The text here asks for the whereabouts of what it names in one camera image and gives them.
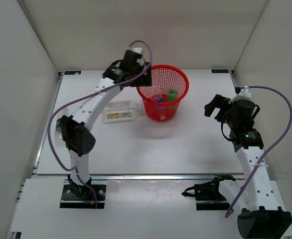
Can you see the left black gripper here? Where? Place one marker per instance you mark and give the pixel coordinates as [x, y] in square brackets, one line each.
[143, 80]

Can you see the right dark table label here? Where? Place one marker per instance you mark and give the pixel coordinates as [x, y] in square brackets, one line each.
[220, 71]

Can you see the large square clear bottle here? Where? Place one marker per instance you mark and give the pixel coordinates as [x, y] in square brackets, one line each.
[120, 111]

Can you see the left dark table label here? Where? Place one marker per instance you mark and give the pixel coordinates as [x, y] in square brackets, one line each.
[72, 72]

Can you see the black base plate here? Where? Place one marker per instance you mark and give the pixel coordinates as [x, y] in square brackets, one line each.
[207, 197]
[70, 200]

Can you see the green plastic bottle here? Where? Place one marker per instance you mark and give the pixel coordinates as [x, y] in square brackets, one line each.
[171, 95]

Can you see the blue label clear bottle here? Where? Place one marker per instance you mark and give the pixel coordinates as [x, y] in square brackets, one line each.
[159, 100]

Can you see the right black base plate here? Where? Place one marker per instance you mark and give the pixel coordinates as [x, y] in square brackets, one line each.
[207, 197]

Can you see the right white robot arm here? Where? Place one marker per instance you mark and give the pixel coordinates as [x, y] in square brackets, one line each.
[260, 215]

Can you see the red plastic mesh bin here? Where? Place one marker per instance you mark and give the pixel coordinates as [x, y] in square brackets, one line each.
[168, 77]

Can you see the aluminium table edge rail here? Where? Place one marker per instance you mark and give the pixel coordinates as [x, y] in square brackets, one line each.
[152, 177]

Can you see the dark table label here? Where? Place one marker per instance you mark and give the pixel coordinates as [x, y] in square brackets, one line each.
[220, 71]
[72, 72]

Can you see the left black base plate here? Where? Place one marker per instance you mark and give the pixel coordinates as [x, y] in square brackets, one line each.
[70, 200]

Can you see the green label clear bottle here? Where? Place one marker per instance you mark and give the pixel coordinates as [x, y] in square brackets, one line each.
[58, 134]

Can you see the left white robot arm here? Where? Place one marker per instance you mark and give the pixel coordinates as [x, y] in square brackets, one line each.
[76, 130]

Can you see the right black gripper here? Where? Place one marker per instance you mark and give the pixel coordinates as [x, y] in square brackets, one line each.
[219, 102]

